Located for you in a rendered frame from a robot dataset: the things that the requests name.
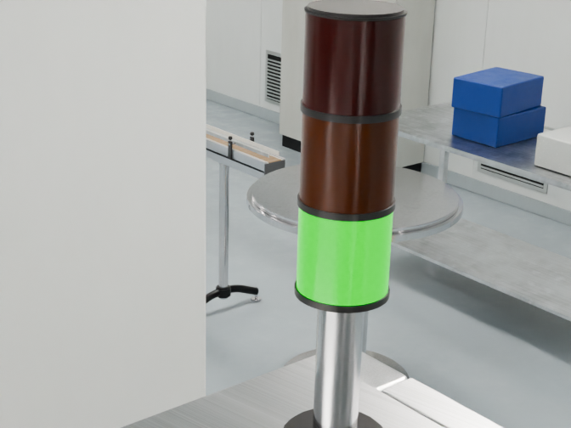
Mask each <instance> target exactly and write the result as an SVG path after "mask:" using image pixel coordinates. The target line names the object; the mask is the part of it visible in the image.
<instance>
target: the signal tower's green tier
mask: <svg viewBox="0 0 571 428"><path fill-rule="evenodd" d="M392 226H393V213H391V214H390V215H388V216H386V217H383V218H379V219H376V220H370V221H363V222H342V221H333V220H328V219H324V218H320V217H315V216H312V215H309V214H308V213H306V212H304V211H302V210H301V209H300V208H299V213H298V239H297V290H298V291H299V292H300V293H301V294H302V295H303V296H306V297H307V298H308V299H311V300H313V301H317V302H320V303H324V304H329V305H335V306H358V305H364V304H369V303H372V302H375V301H378V300H380V299H382V298H383V297H384V296H385V295H386V294H387V291H388V279H389V266H390V253H391V239H392Z"/></svg>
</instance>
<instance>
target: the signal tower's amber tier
mask: <svg viewBox="0 0 571 428"><path fill-rule="evenodd" d="M398 136H399V117H398V118H396V119H394V120H391V121H385V122H380V123H371V124H347V123H337V122H330V121H322V120H318V119H314V118H312V117H310V116H307V115H304V114H303V113H302V136H301V162H300V188H299V198H300V201H301V202H302V203H304V204H305V205H307V206H310V207H312V208H314V209H317V210H321V211H327V212H333V213H340V214H365V213H372V212H376V211H382V210H385V209H387V208H388V207H389V206H391V205H392V204H393V201H394V189H395V175H396V162H397V149H398Z"/></svg>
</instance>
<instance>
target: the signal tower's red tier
mask: <svg viewBox="0 0 571 428"><path fill-rule="evenodd" d="M405 21H406V16H405V17H402V18H399V19H395V20H381V21H351V20H333V19H327V18H321V17H318V16H314V15H311V14H308V13H306V12H305V34H304V60H303V85H302V103H303V105H305V106H306V107H308V108H310V109H311V110H316V111H318V112H323V113H327V114H333V115H350V116H368V115H383V114H387V113H391V112H394V111H395V110H398V109H399V107H400V98H401V85H402V72H403V58H404V34H405Z"/></svg>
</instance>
